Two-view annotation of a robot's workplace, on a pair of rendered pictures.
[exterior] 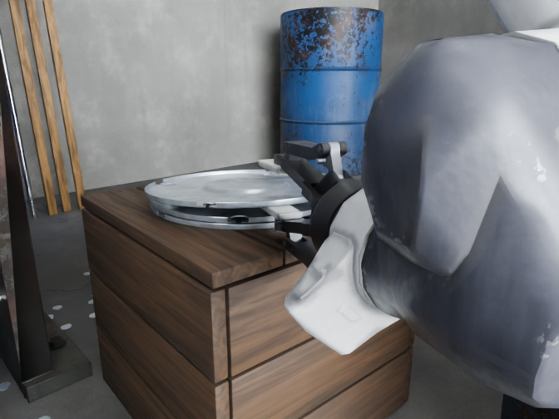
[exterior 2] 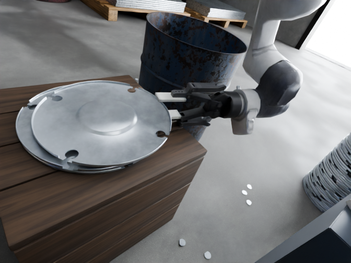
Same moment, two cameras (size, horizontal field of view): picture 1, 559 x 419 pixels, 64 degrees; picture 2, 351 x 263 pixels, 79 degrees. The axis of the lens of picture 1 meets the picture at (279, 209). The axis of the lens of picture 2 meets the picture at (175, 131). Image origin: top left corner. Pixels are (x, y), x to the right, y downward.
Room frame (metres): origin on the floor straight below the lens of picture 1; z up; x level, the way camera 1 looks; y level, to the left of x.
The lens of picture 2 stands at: (0.57, 0.44, 0.69)
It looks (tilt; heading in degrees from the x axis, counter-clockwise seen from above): 39 degrees down; 258
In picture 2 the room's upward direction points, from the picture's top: 19 degrees clockwise
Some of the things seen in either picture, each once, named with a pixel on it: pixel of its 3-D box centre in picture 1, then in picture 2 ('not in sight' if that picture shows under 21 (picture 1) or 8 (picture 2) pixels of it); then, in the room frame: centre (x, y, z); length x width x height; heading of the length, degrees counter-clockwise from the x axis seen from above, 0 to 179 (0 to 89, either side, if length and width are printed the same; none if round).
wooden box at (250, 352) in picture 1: (249, 300); (93, 170); (0.68, 0.05, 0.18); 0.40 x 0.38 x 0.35; 40
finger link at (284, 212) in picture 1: (279, 209); (166, 114); (0.52, 0.00, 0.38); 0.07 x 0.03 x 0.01; 21
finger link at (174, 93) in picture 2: (287, 153); (182, 90); (0.50, -0.01, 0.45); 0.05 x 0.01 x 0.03; 21
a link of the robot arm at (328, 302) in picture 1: (369, 272); (242, 113); (0.30, -0.07, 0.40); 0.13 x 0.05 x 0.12; 111
